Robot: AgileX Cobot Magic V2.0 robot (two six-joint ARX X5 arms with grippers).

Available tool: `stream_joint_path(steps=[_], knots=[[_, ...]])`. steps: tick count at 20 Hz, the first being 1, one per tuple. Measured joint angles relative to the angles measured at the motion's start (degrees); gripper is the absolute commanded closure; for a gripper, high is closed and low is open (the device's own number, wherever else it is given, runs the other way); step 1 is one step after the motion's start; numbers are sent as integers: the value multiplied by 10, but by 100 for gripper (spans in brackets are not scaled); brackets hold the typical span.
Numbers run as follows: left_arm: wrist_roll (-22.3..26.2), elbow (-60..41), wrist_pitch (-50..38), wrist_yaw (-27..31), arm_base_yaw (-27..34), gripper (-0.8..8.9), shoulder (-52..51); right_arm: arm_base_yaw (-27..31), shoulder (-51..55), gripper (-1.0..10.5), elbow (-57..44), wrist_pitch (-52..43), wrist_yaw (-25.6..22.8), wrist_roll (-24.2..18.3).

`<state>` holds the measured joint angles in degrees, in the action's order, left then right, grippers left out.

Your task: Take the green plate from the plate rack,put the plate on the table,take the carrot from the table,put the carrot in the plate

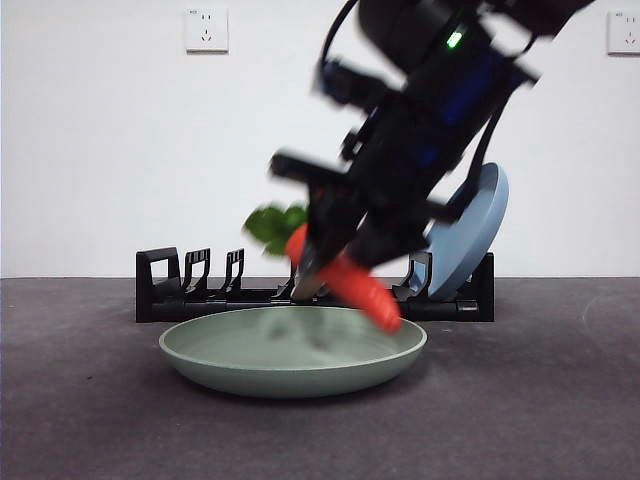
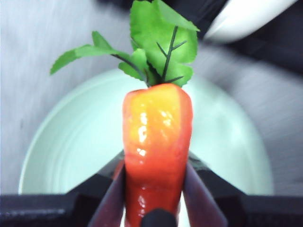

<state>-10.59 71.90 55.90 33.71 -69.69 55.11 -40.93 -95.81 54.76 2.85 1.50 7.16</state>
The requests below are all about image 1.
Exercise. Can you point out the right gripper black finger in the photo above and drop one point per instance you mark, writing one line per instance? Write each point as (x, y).
(325, 225)
(390, 245)

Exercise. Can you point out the orange carrot with green leaves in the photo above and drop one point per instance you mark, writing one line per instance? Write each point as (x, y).
(360, 290)

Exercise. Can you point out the green plate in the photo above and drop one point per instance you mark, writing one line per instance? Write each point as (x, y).
(290, 372)

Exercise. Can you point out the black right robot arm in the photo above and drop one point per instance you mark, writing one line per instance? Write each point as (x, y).
(425, 125)

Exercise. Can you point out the beige plate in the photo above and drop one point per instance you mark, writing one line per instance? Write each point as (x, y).
(305, 287)

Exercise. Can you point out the blue plate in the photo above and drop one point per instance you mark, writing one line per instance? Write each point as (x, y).
(475, 240)

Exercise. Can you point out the black plate rack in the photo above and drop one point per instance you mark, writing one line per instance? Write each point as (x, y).
(165, 305)

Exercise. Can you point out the white wall socket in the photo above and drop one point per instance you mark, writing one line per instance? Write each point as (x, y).
(207, 30)
(624, 33)

